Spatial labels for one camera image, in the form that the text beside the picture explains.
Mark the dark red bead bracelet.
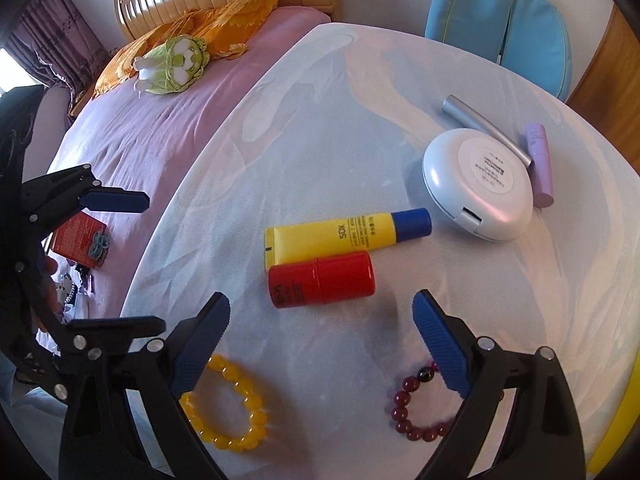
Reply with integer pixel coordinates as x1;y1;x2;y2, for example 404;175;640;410
390;358;506;443

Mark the white round compact case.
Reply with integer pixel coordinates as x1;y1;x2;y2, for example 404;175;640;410
422;128;534;242

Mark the red box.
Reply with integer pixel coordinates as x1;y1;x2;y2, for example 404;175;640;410
50;212;111;269

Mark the pink bed sheet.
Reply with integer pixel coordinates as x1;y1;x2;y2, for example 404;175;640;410
49;6;329;321

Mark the red lipstick tube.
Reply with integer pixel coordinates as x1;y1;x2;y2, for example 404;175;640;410
267;252;376;309

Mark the yellow blue cream tube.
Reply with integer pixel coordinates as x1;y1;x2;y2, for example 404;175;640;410
264;208;432;270

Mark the green cabbage plush toy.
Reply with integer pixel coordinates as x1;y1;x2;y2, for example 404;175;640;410
134;35;210;96

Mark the purple curtain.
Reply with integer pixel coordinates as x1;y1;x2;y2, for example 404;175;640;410
3;0;108;96

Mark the yellow plastic bin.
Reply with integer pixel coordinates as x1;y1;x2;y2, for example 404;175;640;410
587;358;640;474

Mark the purple lipstick tube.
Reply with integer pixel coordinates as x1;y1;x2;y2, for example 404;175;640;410
525;122;554;209

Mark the orange pillow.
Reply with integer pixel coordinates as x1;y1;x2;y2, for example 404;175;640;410
89;0;279;99

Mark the silver cosmetic tube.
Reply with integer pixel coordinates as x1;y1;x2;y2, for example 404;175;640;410
440;94;533;168

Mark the blue chair backrest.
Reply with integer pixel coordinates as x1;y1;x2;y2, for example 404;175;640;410
424;0;573;101

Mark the yellow bead bracelet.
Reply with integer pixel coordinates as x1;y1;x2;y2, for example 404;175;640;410
177;352;270;455

